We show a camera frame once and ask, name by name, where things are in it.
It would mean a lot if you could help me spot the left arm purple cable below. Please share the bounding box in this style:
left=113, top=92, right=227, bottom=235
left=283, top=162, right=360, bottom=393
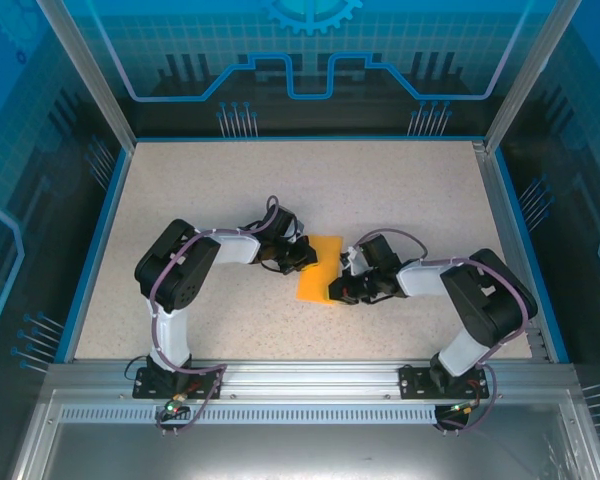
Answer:
left=147, top=195, right=282, bottom=433

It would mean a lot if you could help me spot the cable connector with light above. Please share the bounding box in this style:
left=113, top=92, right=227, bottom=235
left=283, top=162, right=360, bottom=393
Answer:
left=447, top=397, right=484, bottom=417
left=162, top=392, right=191, bottom=419

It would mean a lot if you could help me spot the yellow paper sheet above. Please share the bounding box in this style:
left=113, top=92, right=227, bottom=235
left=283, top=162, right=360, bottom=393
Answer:
left=296, top=233, right=344, bottom=306

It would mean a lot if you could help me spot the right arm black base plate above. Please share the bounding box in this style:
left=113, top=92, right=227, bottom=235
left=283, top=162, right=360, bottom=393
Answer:
left=398, top=363, right=488, bottom=402

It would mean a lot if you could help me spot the slotted cable duct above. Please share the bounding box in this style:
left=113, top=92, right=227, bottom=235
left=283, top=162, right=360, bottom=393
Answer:
left=58, top=404, right=440, bottom=426

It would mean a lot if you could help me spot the thin black wire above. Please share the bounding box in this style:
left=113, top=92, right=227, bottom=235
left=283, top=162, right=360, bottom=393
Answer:
left=123, top=354, right=149, bottom=384

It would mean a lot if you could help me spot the blue table edge strip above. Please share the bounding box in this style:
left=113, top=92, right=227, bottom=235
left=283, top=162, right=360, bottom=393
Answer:
left=493, top=148, right=570, bottom=364
left=54, top=148, right=134, bottom=364

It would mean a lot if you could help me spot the aluminium side rail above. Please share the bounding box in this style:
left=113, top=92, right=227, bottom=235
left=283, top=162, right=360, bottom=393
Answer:
left=472, top=139, right=551, bottom=361

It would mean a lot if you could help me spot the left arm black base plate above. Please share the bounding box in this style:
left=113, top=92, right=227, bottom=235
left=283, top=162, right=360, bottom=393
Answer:
left=133, top=365, right=227, bottom=402

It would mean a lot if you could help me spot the steel bench tray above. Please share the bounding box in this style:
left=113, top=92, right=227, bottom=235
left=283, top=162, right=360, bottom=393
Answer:
left=7, top=389, right=600, bottom=480

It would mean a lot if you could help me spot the aluminium mounting rail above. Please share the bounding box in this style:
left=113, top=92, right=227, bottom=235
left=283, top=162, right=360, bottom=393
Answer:
left=44, top=358, right=584, bottom=401

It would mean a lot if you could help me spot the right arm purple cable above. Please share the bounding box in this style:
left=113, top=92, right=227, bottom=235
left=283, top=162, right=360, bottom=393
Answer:
left=352, top=227, right=539, bottom=434

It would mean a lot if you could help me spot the aluminium frame post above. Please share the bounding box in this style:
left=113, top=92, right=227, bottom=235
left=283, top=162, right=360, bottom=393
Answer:
left=33, top=0, right=137, bottom=152
left=483, top=0, right=584, bottom=154

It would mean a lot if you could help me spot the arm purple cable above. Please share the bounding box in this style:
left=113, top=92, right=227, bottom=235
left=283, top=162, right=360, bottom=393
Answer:
left=147, top=195, right=282, bottom=433
left=352, top=227, right=539, bottom=434

